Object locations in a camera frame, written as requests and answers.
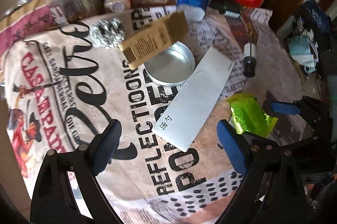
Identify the pink printed paper bag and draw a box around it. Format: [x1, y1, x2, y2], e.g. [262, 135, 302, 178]
[0, 0, 57, 55]

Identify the printed retro tablecloth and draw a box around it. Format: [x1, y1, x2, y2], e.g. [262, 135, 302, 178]
[1, 10, 304, 223]

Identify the small red white can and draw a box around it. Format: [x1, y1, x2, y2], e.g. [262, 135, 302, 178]
[103, 0, 131, 13]

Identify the small black white bottle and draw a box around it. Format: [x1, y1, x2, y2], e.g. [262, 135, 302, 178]
[243, 43, 257, 78]

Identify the blue white plastic cup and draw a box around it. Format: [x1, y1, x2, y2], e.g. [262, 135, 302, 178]
[175, 0, 211, 22]

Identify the crumpled foil ball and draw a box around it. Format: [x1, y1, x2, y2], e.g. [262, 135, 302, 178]
[89, 18, 126, 49]

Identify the green foil wrapper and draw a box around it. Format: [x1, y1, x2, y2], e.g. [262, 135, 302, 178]
[227, 93, 278, 138]

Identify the brown cardboard box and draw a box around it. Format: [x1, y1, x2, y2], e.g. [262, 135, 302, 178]
[119, 11, 189, 70]

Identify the blue patterned cloth pile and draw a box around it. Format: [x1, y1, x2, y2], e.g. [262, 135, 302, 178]
[295, 0, 332, 51]

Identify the round silver tin lid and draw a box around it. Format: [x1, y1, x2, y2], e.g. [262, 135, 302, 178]
[144, 42, 195, 86]

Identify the white paper envelope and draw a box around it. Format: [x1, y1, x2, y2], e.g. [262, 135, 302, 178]
[152, 47, 234, 152]

